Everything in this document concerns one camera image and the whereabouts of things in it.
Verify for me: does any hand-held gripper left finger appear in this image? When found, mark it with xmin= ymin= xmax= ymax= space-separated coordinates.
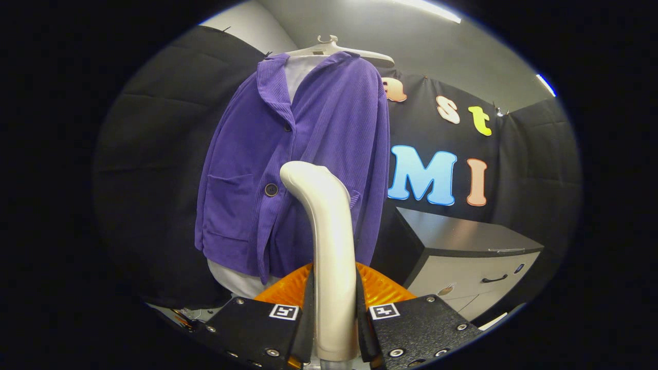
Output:
xmin=193 ymin=263 xmax=315 ymax=370

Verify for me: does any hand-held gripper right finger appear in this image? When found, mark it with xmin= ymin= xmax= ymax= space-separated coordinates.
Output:
xmin=355 ymin=262 xmax=484 ymax=370

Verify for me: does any white garment steamer head with hose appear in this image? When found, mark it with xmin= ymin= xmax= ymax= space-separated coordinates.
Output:
xmin=279 ymin=161 xmax=360 ymax=370

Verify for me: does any purple corduroy jacket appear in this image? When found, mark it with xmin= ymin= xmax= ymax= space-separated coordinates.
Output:
xmin=194 ymin=51 xmax=391 ymax=286

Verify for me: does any white clothes hanger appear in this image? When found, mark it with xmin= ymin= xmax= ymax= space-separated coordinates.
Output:
xmin=285 ymin=34 xmax=395 ymax=67

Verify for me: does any grey cabinet with dark top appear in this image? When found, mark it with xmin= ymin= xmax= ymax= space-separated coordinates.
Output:
xmin=370 ymin=207 xmax=544 ymax=322

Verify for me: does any large bright ceiling light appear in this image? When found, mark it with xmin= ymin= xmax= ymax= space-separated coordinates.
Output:
xmin=396 ymin=0 xmax=462 ymax=24

